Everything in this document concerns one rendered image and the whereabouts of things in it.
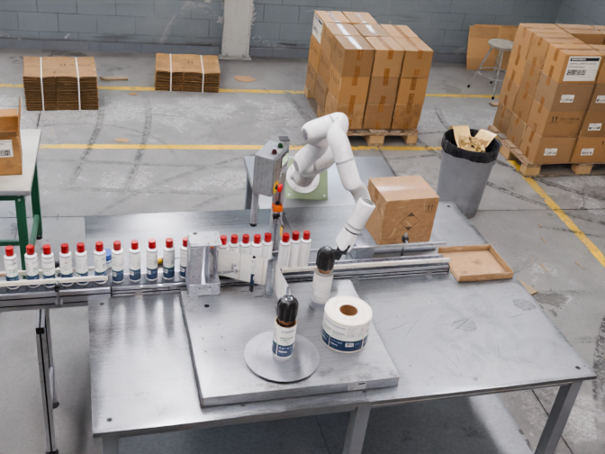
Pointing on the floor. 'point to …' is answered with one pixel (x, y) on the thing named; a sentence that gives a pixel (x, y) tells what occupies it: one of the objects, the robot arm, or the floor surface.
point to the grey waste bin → (463, 182)
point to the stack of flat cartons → (60, 83)
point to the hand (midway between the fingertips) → (337, 255)
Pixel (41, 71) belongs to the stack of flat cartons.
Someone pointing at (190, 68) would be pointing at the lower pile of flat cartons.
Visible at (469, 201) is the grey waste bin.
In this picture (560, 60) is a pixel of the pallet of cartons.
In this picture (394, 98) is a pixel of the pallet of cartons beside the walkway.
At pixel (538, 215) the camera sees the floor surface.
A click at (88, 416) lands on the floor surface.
